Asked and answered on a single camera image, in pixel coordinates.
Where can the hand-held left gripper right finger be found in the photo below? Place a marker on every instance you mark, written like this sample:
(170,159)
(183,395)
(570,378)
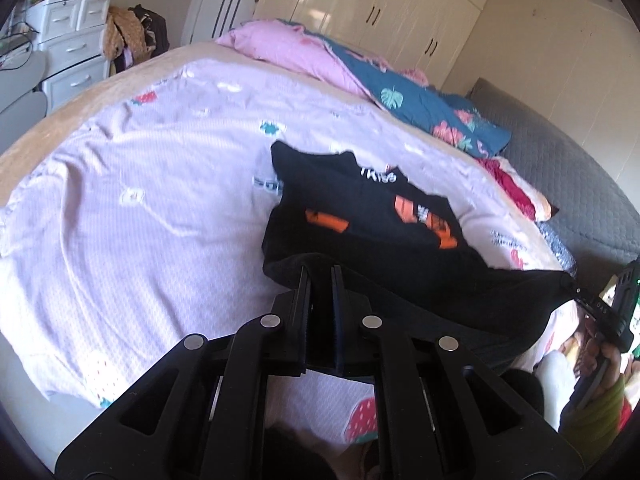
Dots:
(338,305)

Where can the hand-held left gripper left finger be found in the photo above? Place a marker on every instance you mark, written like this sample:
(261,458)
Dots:
(303,305)

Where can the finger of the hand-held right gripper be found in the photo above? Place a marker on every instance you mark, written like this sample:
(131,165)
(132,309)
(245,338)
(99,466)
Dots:
(587,301)

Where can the black long-sleeve shirt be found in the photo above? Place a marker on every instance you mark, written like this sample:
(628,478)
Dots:
(380,260)

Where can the person's right forearm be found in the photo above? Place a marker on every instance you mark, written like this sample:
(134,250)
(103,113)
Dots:
(600,420)

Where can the pile of brown clothes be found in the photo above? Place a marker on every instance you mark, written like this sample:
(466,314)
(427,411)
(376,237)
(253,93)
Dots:
(152,30)

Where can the person's right hand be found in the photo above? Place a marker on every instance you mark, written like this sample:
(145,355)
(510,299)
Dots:
(600,349)

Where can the blue patterned pillow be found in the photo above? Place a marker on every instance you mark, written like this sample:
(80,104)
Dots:
(557,247)

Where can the white cloth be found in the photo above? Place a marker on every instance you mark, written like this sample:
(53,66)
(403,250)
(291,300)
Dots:
(555,390)

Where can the red floral pillow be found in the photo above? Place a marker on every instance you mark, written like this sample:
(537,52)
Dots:
(515,190)

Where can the grey quilted headboard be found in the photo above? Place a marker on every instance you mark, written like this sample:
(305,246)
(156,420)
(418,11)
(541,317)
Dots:
(565,160)

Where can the pink printed bedsheet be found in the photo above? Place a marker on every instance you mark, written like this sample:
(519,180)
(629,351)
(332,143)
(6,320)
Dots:
(150,210)

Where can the blue floral quilt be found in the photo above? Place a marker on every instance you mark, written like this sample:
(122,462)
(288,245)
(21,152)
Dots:
(415,95)

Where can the pink duvet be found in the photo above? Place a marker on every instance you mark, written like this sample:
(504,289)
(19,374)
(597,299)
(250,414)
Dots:
(290,50)

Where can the white wardrobe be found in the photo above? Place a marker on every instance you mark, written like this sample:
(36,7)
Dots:
(380,5)

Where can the white door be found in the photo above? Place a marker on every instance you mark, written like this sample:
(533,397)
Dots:
(210,5)

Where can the white drawer cabinet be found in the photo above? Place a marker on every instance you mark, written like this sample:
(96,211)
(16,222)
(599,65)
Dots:
(70,50)

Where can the grey board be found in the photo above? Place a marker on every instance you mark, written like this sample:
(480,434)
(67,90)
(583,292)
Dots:
(20,90)

